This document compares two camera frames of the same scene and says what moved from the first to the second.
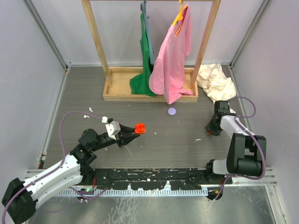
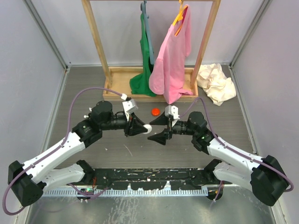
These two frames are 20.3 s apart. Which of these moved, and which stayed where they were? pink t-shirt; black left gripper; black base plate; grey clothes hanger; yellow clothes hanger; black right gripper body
Moved: black right gripper body; black left gripper
Stayed: grey clothes hanger; black base plate; pink t-shirt; yellow clothes hanger
